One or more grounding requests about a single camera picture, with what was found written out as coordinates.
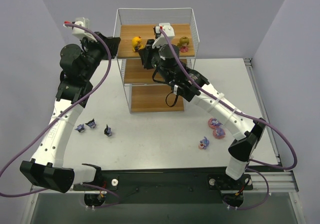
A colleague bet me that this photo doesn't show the yellow haired doll toy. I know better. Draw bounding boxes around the yellow haired doll toy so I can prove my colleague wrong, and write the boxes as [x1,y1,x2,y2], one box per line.
[131,36,144,52]

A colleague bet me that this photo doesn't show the blonde pink dress doll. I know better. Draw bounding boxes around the blonde pink dress doll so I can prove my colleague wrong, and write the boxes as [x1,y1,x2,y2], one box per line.
[177,37,190,53]

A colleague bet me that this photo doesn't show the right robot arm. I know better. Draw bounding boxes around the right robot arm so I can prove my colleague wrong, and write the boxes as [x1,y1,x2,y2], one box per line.
[138,40,265,180]

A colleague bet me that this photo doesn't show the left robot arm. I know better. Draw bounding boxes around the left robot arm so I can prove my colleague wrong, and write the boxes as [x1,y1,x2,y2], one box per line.
[19,33,121,193]

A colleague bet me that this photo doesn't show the purple cat toy middle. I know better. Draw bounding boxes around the purple cat toy middle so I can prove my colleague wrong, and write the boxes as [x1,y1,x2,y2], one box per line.
[85,118,97,129]

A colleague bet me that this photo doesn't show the purple cat toy far left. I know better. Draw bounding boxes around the purple cat toy far left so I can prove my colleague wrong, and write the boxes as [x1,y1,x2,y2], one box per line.
[75,124,85,133]

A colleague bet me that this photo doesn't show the purple black cat toy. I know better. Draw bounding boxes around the purple black cat toy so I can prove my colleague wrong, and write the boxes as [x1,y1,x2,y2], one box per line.
[103,125,112,137]

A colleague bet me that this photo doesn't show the purple bunny pink donut upper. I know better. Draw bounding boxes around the purple bunny pink donut upper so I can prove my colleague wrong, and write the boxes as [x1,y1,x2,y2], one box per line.
[207,118,222,129]

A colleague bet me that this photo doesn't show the purple bunny pink donut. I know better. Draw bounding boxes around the purple bunny pink donut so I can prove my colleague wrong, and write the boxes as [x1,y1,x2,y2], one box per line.
[212,127,226,139]
[207,118,222,129]

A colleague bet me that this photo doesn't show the small purple bunny toy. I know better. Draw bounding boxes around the small purple bunny toy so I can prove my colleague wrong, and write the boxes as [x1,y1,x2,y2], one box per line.
[198,136,210,149]

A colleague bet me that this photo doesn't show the purple bunny pink donut lower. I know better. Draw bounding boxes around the purple bunny pink donut lower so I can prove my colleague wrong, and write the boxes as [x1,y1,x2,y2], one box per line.
[212,127,226,139]

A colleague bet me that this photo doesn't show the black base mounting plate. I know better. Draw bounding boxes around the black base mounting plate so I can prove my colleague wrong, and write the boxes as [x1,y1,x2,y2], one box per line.
[73,167,253,205]

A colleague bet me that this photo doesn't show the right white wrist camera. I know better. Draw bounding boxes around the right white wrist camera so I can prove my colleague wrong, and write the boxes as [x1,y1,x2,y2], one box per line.
[152,23,175,49]

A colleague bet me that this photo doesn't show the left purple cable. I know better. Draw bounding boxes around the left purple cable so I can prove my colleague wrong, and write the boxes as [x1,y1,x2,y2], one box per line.
[0,23,123,208]

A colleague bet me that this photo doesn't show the purple cable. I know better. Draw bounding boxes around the purple cable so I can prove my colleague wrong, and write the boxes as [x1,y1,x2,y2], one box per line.
[0,23,123,208]
[159,28,299,211]

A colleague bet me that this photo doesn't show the white wire wooden shelf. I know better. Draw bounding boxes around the white wire wooden shelf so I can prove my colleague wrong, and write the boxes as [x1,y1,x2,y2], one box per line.
[113,8,200,113]

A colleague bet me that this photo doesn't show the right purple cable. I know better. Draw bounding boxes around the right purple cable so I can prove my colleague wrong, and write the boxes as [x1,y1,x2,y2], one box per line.
[159,28,299,211]

